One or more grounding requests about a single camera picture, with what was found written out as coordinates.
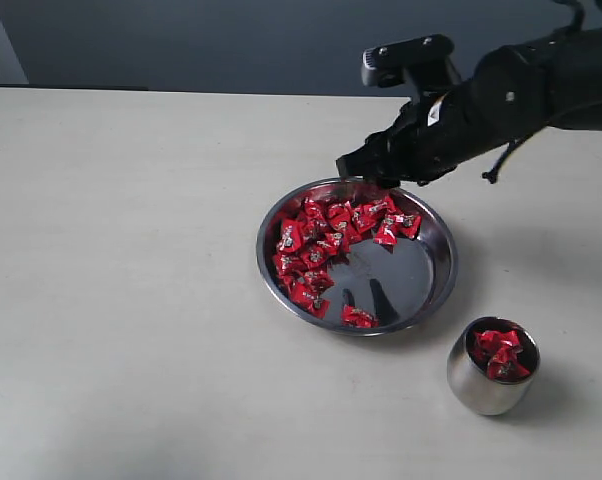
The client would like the shiny steel cup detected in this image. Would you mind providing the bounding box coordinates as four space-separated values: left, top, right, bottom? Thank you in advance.
447 317 540 416

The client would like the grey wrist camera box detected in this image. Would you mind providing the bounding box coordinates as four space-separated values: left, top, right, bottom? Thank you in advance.
361 34 461 92

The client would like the red candy cup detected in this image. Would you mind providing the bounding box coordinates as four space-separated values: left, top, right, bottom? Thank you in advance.
486 346 530 382

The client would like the round steel plate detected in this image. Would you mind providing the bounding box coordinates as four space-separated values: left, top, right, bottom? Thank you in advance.
256 178 458 337

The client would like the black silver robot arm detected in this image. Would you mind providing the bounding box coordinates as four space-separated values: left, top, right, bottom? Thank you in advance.
336 27 602 187

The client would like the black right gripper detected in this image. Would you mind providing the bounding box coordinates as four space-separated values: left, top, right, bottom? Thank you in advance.
336 92 481 189

